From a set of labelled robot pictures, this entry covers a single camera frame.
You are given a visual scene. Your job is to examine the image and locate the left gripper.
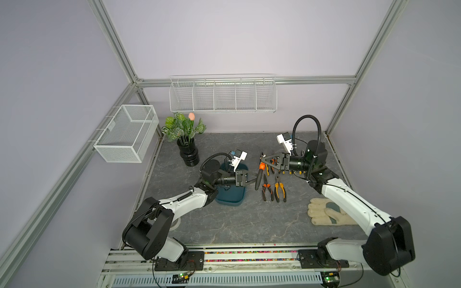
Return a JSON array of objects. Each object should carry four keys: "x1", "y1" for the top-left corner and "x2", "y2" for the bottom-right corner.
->
[{"x1": 212, "y1": 170, "x2": 261, "y2": 188}]

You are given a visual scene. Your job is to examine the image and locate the orange black pliers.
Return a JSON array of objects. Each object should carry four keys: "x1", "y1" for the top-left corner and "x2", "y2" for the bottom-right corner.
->
[{"x1": 262, "y1": 174, "x2": 274, "y2": 202}]

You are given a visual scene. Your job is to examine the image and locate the orange handled pliers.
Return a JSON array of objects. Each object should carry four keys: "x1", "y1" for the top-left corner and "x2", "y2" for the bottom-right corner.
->
[{"x1": 255, "y1": 152, "x2": 266, "y2": 190}]

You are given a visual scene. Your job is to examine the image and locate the yellow long nose pliers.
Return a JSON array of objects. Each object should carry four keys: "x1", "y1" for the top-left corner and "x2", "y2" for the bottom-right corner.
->
[{"x1": 275, "y1": 176, "x2": 287, "y2": 202}]

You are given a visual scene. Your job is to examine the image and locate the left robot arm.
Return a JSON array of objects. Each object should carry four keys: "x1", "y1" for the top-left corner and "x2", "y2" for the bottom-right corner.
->
[{"x1": 122, "y1": 159, "x2": 262, "y2": 263}]

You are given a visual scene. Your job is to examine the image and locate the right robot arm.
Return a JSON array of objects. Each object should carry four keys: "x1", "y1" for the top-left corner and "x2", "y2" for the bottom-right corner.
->
[{"x1": 261, "y1": 140, "x2": 415, "y2": 276}]

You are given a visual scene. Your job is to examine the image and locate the teal plastic storage box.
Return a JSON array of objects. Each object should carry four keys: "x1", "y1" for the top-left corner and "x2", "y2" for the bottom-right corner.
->
[{"x1": 215, "y1": 163, "x2": 248, "y2": 206}]

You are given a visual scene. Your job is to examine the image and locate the beige work glove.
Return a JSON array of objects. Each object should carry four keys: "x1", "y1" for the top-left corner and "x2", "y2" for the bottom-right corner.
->
[{"x1": 307, "y1": 198, "x2": 358, "y2": 226}]

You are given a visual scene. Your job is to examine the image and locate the black vase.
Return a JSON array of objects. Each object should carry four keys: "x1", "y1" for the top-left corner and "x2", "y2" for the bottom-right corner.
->
[{"x1": 176, "y1": 138, "x2": 200, "y2": 167}]

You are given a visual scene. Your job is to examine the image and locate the masking tape roll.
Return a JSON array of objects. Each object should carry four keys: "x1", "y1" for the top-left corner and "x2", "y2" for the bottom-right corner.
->
[{"x1": 169, "y1": 217, "x2": 181, "y2": 231}]

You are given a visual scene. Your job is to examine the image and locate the green artificial plant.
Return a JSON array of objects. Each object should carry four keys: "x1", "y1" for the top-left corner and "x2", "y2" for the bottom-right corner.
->
[{"x1": 161, "y1": 112, "x2": 206, "y2": 146}]

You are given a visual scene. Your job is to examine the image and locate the white mesh basket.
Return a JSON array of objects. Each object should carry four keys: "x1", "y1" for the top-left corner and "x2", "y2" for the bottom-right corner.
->
[{"x1": 93, "y1": 104, "x2": 159, "y2": 163}]

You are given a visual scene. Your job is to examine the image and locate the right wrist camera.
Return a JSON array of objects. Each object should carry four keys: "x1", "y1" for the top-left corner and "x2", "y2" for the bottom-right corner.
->
[{"x1": 276, "y1": 132, "x2": 295, "y2": 156}]

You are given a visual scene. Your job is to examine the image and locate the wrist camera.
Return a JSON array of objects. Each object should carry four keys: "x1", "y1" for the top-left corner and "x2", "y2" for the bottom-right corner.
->
[
  {"x1": 230, "y1": 150, "x2": 247, "y2": 172},
  {"x1": 276, "y1": 132, "x2": 295, "y2": 156}
]

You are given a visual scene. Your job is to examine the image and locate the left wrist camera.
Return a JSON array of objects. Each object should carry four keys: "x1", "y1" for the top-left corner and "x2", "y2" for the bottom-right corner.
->
[{"x1": 230, "y1": 150, "x2": 247, "y2": 172}]

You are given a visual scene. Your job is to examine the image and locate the white wire wall shelf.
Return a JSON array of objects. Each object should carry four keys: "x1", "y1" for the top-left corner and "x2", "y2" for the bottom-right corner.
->
[{"x1": 169, "y1": 74, "x2": 278, "y2": 113}]

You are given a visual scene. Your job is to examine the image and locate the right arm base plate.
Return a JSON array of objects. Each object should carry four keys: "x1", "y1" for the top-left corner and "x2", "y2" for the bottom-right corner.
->
[{"x1": 297, "y1": 248, "x2": 349, "y2": 270}]

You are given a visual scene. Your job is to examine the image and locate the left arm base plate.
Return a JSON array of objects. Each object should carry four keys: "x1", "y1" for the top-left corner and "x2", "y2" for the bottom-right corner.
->
[{"x1": 154, "y1": 251, "x2": 205, "y2": 272}]

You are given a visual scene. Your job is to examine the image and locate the aluminium front rail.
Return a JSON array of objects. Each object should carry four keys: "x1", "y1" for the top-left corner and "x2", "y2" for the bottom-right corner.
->
[{"x1": 100, "y1": 244, "x2": 402, "y2": 276}]

